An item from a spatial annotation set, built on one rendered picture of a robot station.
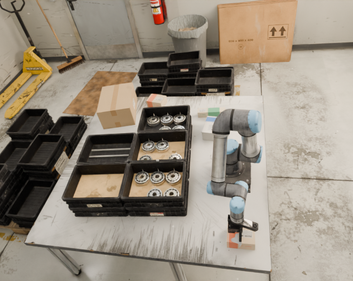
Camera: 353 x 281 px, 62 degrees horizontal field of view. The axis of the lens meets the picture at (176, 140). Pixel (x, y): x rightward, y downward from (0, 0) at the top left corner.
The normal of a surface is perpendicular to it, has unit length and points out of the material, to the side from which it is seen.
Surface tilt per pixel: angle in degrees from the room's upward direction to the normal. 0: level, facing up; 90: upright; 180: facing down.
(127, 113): 90
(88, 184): 0
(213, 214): 0
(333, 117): 0
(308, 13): 90
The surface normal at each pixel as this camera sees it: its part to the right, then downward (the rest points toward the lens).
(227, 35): -0.20, 0.54
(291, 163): -0.14, -0.70
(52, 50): -0.17, 0.71
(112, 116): 0.05, 0.70
